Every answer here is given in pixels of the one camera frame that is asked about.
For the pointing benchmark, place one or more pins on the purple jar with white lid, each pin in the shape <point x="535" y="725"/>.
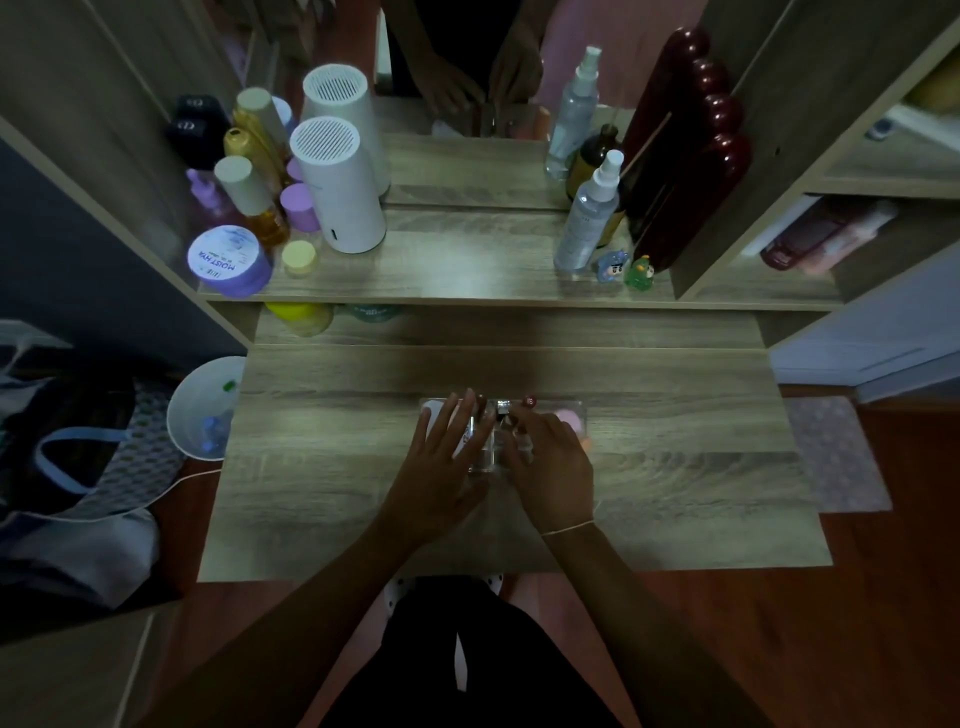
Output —
<point x="229" y="261"/>

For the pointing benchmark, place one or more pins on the blue toy figurine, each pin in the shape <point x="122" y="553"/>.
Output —
<point x="612" y="266"/>

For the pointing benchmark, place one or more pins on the black jar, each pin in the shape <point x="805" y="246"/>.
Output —
<point x="196" y="141"/>

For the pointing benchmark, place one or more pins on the white cylindrical humidifier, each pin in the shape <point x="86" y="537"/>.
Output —
<point x="339" y="187"/>

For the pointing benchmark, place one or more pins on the teal jar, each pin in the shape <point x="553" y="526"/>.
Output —
<point x="373" y="311"/>

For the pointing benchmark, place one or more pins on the black shorts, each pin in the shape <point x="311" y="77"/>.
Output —
<point x="465" y="667"/>

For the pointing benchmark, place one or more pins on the light pink tube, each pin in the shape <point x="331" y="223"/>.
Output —
<point x="847" y="238"/>

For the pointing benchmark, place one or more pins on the clear acrylic organizer tray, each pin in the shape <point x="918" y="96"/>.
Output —
<point x="499" y="454"/>

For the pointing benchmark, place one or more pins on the person's left middle finger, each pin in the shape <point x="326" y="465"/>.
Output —
<point x="468" y="416"/>

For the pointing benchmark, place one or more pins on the wooden shelf unit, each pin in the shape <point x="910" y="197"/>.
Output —
<point x="840" y="150"/>

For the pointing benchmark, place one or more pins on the person's left hand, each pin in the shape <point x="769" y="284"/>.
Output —
<point x="431" y="487"/>

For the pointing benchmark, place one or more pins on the person's left little finger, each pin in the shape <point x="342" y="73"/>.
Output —
<point x="424" y="431"/>

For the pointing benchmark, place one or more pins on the wall mirror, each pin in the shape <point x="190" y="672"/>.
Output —
<point x="465" y="161"/>

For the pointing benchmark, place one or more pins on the green toy figurine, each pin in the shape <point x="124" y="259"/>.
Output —
<point x="640" y="274"/>

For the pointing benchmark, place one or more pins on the person's left forearm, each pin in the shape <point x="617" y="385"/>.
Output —
<point x="300" y="637"/>

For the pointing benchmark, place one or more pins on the small lavender pump bottle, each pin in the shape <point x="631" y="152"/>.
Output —
<point x="204" y="193"/>

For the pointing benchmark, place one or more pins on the yellow bottle with gold cap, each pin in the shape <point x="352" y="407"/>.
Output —
<point x="251" y="154"/>

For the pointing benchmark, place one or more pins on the small jar with yellow lid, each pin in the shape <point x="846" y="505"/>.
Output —
<point x="299" y="258"/>

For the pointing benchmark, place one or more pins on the white waste bin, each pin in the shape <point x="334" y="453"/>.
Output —
<point x="204" y="409"/>

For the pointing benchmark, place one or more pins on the person's right hand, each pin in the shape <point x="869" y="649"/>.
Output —
<point x="555" y="476"/>

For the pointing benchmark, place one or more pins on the grey patterned rug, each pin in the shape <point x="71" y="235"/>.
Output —
<point x="836" y="454"/>

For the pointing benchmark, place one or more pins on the pink makeup puff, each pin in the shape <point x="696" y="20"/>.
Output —
<point x="571" y="421"/>

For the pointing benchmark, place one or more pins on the amber bottle with beige cap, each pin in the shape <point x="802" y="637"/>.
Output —
<point x="255" y="202"/>

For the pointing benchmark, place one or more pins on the white drawer cabinet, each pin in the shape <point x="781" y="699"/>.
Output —
<point x="877" y="330"/>

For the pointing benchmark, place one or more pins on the clear spray bottle white nozzle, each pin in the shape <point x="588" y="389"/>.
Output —
<point x="589" y="217"/>

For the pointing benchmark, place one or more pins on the grey fabric bag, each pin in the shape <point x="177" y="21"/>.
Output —
<point x="67" y="465"/>

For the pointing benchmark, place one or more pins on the dark pink tube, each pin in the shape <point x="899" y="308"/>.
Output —
<point x="795" y="241"/>

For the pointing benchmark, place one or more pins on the person's right forearm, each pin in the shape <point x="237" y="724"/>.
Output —
<point x="645" y="637"/>

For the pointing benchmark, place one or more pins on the dark red bubble frame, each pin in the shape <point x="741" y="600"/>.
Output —
<point x="690" y="150"/>

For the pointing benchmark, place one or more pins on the person's right fingers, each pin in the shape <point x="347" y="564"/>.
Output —
<point x="525" y="431"/>

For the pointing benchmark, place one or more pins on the bottle with purple cap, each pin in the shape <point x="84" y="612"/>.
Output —
<point x="300" y="208"/>

